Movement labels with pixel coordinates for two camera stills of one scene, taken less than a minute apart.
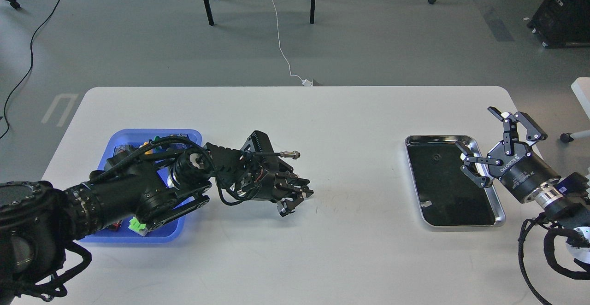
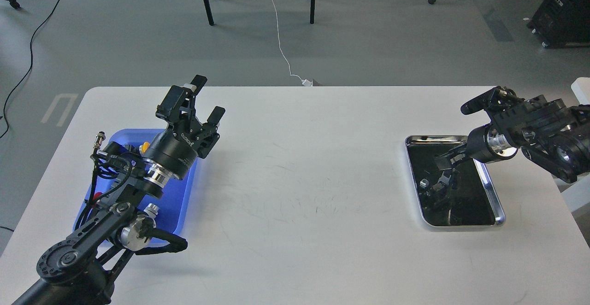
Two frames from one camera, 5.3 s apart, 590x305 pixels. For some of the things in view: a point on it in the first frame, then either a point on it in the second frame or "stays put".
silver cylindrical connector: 294,154 to 100,137
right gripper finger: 468,168 to 443,183
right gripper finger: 534,132 to 445,161
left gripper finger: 286,206 to 211,134
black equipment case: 562,20 stays put
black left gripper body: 271,184 to 176,149
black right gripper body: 522,173 to 486,144
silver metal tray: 447,196 stays put
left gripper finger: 287,180 to 177,102
